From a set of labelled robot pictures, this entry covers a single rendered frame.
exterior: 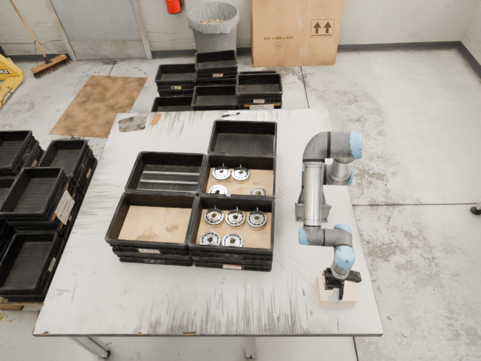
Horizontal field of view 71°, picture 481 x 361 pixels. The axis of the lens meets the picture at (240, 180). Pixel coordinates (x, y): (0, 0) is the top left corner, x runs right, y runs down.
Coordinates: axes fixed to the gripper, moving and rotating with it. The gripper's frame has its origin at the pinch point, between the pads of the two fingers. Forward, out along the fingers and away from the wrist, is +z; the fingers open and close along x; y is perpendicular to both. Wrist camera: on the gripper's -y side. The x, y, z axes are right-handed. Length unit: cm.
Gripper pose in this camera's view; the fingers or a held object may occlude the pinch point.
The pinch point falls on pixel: (336, 289)
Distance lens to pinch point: 170.1
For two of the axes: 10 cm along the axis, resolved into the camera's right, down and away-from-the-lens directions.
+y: -10.0, 0.2, 0.4
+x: -0.1, 7.7, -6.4
